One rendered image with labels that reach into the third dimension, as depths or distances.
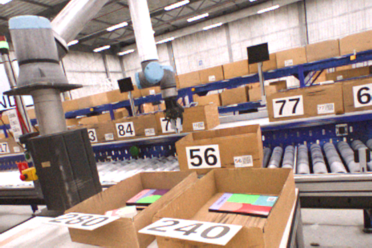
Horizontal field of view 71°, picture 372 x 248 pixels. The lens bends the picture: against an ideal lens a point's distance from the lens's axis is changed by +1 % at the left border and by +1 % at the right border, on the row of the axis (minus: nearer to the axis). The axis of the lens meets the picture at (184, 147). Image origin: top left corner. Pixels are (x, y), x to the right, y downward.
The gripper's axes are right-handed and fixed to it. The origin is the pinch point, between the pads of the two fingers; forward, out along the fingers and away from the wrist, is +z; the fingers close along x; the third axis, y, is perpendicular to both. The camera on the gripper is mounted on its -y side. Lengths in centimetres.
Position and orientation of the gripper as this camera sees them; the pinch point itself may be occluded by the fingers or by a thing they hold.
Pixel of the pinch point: (178, 131)
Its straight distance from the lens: 151.6
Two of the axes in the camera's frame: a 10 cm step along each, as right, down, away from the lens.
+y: -3.7, 2.3, -9.0
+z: 1.8, 9.7, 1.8
